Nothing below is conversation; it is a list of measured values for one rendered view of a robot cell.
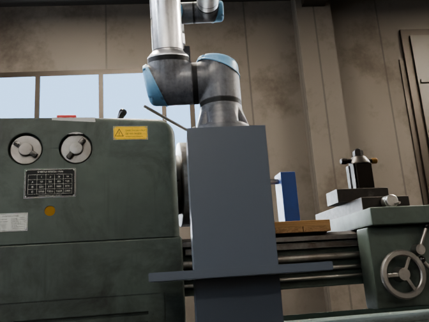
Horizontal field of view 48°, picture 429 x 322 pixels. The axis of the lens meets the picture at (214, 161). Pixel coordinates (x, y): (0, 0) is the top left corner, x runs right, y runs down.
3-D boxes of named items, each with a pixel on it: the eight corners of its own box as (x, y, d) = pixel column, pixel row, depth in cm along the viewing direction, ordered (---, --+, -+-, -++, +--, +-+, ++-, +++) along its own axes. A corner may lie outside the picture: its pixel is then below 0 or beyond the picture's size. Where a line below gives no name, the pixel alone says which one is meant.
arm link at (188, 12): (191, -3, 166) (192, 5, 177) (159, -2, 166) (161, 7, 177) (193, 20, 166) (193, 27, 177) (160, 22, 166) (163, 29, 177)
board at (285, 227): (246, 234, 161) (246, 223, 162) (226, 243, 195) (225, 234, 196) (331, 230, 166) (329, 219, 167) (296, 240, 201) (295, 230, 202)
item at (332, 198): (338, 202, 175) (336, 188, 176) (327, 206, 184) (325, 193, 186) (389, 200, 178) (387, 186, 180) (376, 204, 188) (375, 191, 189)
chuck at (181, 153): (186, 210, 159) (179, 127, 172) (177, 237, 187) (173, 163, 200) (196, 210, 160) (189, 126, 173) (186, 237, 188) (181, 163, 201)
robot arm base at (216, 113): (254, 128, 124) (251, 92, 127) (196, 130, 123) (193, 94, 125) (246, 144, 139) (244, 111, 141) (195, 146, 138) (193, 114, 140)
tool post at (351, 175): (356, 188, 179) (352, 163, 182) (347, 192, 186) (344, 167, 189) (375, 188, 180) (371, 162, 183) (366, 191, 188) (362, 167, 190)
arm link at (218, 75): (244, 94, 128) (239, 47, 131) (193, 96, 127) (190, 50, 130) (240, 110, 139) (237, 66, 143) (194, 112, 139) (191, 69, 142)
